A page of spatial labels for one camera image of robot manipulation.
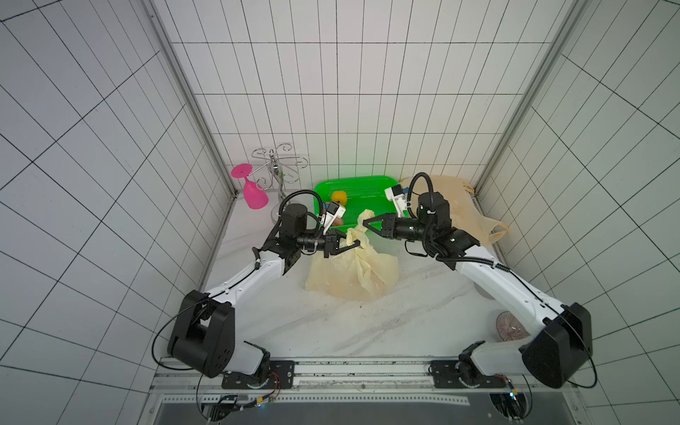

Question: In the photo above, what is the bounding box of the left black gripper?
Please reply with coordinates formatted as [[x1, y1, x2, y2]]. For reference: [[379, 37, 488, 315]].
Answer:
[[297, 225, 361, 258]]

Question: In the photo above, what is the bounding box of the yellow printed plastic bag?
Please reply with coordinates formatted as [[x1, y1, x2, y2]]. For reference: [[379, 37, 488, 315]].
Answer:
[[306, 210, 400, 302]]

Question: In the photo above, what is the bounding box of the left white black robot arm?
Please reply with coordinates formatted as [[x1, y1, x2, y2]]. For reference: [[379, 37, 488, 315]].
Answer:
[[168, 202, 361, 385]]

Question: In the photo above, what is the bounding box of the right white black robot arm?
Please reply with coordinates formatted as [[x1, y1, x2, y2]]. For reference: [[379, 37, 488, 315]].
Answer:
[[361, 192, 593, 389]]

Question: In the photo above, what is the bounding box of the plain beige plastic bag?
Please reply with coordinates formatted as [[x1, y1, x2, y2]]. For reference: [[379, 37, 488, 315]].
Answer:
[[430, 175, 508, 247]]

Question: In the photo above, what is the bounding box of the green plastic basket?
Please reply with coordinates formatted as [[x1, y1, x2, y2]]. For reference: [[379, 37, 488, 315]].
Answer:
[[313, 176, 398, 231]]

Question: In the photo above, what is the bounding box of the yellow bell pepper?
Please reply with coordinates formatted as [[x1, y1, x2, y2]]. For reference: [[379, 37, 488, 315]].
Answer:
[[331, 191, 348, 206]]

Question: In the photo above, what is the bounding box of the silver metal glass rack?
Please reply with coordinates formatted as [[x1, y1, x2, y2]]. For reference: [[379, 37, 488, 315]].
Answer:
[[249, 143, 309, 200]]

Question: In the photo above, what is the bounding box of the pink plastic wine glass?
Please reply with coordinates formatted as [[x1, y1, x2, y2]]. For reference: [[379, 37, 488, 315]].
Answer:
[[231, 164, 268, 210]]

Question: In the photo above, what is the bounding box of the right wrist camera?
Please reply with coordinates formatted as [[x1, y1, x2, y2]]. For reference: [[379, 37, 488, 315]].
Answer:
[[384, 184, 407, 218]]

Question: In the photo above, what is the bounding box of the aluminium mounting rail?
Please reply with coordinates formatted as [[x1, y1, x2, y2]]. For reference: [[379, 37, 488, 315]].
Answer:
[[151, 357, 556, 407]]

